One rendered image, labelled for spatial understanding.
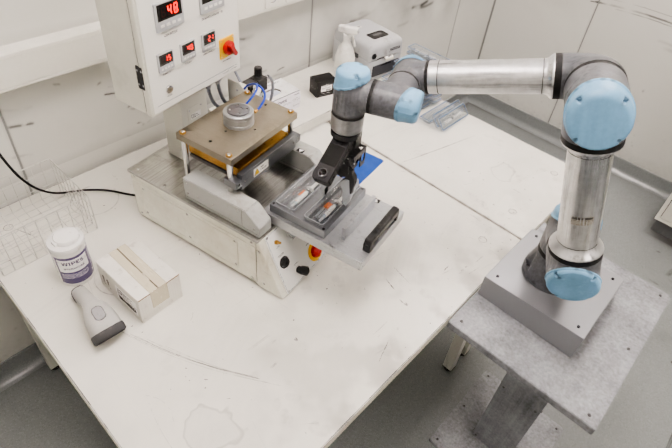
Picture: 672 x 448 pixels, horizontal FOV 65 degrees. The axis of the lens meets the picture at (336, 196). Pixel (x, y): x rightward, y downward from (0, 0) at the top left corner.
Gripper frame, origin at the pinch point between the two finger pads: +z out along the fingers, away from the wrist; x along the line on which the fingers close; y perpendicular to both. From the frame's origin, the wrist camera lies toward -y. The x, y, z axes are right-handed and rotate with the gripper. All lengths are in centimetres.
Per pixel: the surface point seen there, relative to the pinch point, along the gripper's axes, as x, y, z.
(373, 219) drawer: -10.2, 3.3, 3.9
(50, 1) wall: 86, -9, -28
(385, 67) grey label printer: 36, 99, 16
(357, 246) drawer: -11.7, -7.2, 4.0
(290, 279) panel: 3.8, -12.2, 22.7
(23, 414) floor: 80, -64, 101
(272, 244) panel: 9.0, -13.4, 11.4
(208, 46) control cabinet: 42.4, 3.2, -25.8
